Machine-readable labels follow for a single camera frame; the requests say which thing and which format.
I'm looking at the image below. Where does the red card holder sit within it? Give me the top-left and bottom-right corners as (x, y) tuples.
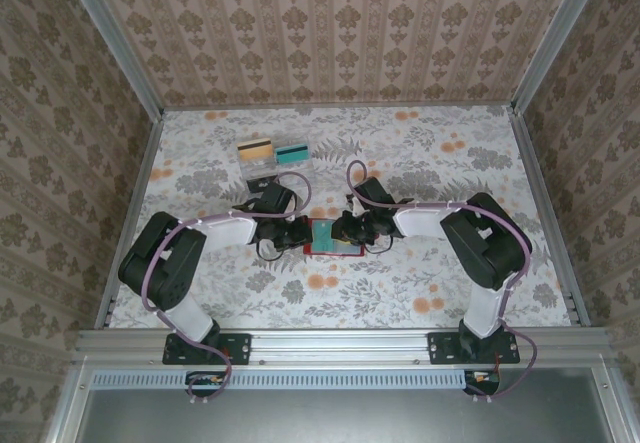
(302, 216), (366, 259)

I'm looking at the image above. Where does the clear plastic organizer box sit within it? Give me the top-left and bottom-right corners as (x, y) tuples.
(237, 135), (315, 192)

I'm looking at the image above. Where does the yellow card with black stripe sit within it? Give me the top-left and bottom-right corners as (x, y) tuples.
(236, 137), (274, 162)

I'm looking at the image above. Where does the black card with white print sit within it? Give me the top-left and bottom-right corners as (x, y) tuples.
(245, 175), (279, 195)

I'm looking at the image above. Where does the teal card with dark stripe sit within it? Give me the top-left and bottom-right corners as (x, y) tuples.
(274, 144), (310, 168)

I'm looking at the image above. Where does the grey metal sheet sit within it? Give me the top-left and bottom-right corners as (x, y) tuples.
(74, 387), (619, 443)

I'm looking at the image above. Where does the aluminium table end rail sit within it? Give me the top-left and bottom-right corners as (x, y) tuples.
(162, 104), (516, 113)

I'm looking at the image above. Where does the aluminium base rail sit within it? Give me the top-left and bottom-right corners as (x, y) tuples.
(74, 327), (612, 367)

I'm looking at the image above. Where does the aluminium table side rail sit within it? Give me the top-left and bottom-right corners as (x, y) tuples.
(93, 110), (166, 329)
(509, 107), (592, 327)

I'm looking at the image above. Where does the white slotted cable duct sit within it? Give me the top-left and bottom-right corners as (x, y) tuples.
(92, 368), (501, 390)

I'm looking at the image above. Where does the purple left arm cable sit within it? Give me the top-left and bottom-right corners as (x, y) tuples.
(142, 171), (315, 405)

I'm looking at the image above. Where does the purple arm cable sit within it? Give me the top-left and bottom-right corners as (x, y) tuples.
(345, 160), (539, 405)
(142, 171), (315, 405)

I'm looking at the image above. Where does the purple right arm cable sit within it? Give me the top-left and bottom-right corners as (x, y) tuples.
(345, 160), (539, 405)

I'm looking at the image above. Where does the black wired connector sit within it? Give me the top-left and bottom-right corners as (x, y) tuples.
(185, 370), (234, 404)
(462, 368), (501, 397)

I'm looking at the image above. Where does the aluminium frame post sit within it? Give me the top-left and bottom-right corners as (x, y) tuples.
(508, 0), (609, 114)
(58, 0), (166, 120)

